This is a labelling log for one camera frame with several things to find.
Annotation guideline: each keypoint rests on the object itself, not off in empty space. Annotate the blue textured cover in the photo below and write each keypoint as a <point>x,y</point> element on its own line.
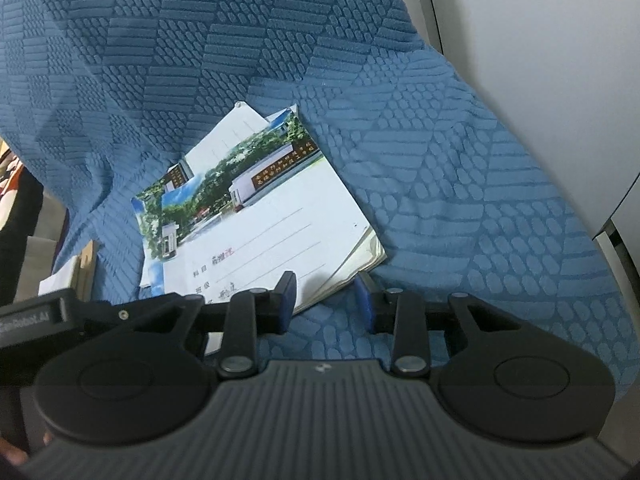
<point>450,185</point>

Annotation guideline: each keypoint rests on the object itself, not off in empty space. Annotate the red black white striped blanket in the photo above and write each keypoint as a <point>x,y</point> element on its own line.
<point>15,195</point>

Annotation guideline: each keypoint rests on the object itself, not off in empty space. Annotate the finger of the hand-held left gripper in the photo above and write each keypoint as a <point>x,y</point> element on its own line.
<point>122,314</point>

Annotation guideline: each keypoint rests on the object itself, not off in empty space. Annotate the person's left hand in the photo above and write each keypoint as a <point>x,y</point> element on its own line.
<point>10,452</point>

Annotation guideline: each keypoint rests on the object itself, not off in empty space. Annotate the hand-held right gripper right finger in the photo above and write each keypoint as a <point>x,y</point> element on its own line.
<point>364,305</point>

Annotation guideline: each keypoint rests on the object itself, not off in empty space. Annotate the scenic cover notebook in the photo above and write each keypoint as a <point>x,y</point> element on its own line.
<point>270,230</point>
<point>150,225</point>

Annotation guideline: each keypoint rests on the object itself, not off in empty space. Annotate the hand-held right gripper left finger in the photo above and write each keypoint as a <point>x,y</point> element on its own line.
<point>285,305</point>

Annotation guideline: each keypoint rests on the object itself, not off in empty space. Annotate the brown painting cover book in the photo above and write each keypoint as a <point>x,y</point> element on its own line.
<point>87,270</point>

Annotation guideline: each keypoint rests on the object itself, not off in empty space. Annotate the beige bed sheet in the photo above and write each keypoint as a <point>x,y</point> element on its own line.
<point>47,255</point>

